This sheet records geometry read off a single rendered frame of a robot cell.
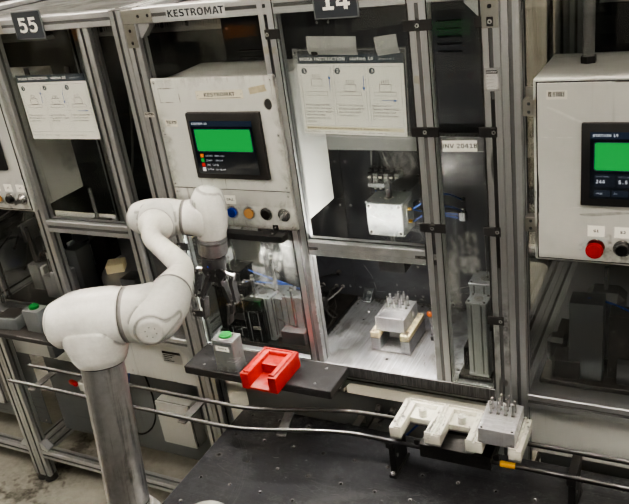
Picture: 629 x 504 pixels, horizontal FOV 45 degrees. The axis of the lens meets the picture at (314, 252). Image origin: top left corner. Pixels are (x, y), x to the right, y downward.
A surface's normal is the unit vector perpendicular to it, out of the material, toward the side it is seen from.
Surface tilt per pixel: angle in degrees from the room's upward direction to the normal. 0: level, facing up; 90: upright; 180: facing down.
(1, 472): 0
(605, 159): 90
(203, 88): 90
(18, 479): 0
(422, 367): 0
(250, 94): 90
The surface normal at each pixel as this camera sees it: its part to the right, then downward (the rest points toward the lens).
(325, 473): -0.13, -0.90
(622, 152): -0.44, 0.43
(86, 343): -0.07, 0.33
